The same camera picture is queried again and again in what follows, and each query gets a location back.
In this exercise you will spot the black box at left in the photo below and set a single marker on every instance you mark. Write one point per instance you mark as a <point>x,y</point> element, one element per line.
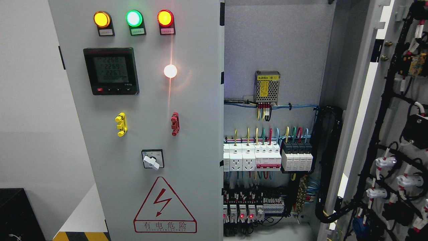
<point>17,219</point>

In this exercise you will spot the white glowing indicator lamp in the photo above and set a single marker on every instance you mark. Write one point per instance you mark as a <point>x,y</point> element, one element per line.
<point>170,71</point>

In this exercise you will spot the white socket breaker row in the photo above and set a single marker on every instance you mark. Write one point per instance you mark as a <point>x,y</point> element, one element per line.
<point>251,157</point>

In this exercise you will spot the red terminal post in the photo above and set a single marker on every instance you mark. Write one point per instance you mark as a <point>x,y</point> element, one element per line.
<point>175,124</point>

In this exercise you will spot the metal mesh power supply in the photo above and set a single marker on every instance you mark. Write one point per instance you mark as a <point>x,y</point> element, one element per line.
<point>266,86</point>

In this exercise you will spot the grey cabinet door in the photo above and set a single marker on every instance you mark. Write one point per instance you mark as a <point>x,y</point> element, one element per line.
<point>194,44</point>
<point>374,170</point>

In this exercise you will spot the white rotary selector switch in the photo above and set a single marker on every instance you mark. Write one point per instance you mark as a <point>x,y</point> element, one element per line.
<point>153,158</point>

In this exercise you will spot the yellow indicator lamp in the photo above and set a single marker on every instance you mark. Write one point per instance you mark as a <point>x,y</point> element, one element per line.
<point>102,19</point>

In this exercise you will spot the red electric warning sticker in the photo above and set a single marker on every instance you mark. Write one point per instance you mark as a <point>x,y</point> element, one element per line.
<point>164,212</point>

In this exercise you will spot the grey electrical cabinet body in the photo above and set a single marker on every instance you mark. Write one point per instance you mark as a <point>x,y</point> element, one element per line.
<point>302,40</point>

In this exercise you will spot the green indicator lamp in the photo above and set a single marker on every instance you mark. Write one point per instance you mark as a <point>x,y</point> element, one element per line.
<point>134,18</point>

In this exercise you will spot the yellow terminal post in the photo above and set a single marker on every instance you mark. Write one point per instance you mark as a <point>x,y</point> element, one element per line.
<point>121,124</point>

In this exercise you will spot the red indicator lamp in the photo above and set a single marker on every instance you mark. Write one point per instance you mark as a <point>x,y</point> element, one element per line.
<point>165,18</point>

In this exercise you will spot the relay terminal row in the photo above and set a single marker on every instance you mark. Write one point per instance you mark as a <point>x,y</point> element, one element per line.
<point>242,205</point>

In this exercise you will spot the black digital power meter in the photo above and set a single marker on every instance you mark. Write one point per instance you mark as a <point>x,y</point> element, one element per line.
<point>112,71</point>

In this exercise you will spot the black surge protector block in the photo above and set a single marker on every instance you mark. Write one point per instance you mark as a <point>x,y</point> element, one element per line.
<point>296,157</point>

